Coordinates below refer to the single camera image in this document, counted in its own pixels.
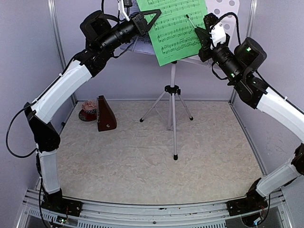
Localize left aluminium frame post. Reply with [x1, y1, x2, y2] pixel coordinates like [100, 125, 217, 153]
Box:
[47, 0, 78, 106]

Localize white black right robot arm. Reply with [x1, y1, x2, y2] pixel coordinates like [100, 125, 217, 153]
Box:
[194, 24, 304, 211]

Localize black right camera cable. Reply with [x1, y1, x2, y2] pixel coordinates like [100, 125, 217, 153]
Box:
[217, 12, 242, 48]

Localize green sheet music page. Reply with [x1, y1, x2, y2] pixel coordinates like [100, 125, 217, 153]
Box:
[137, 0, 208, 66]

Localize brown wooden metronome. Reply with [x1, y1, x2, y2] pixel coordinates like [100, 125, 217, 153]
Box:
[97, 95, 117, 132]

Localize patterned ceramic bowl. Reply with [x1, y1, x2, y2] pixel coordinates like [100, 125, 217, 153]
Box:
[82, 99, 97, 114]

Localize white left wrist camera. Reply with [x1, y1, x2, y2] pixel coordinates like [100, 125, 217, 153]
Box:
[118, 0, 133, 21]

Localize right aluminium frame post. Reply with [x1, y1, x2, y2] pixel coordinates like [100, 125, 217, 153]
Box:
[230, 0, 258, 105]

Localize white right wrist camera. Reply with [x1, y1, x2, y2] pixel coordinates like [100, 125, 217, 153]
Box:
[204, 13, 226, 50]

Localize white sheet music page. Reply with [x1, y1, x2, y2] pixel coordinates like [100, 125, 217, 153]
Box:
[120, 35, 155, 56]

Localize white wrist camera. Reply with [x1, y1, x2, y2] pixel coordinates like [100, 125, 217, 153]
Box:
[204, 13, 226, 50]
[118, 0, 133, 21]

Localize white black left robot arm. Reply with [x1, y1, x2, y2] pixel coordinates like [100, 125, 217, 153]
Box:
[25, 9, 161, 211]

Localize aluminium frame post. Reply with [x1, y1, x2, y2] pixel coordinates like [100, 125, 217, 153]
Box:
[230, 0, 258, 105]
[47, 0, 78, 106]

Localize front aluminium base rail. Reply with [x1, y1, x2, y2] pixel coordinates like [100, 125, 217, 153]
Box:
[13, 189, 295, 228]

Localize white perforated music stand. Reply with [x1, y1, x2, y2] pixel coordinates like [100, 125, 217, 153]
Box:
[129, 0, 239, 160]

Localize dark round saucer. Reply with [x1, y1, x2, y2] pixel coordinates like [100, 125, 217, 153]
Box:
[78, 110, 97, 122]

